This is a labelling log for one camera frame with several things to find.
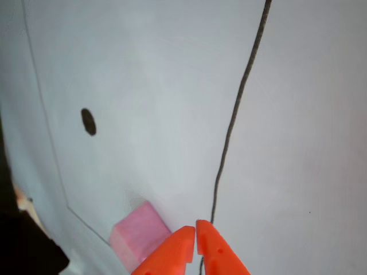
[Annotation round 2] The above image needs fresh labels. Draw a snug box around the pink foam block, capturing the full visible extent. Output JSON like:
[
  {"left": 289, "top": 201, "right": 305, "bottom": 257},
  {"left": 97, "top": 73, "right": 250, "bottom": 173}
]
[{"left": 110, "top": 200, "right": 173, "bottom": 273}]

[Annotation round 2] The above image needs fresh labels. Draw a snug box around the white paper sheet with lines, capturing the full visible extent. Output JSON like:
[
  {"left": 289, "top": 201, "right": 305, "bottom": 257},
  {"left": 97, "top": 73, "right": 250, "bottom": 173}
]
[{"left": 0, "top": 0, "right": 367, "bottom": 275}]

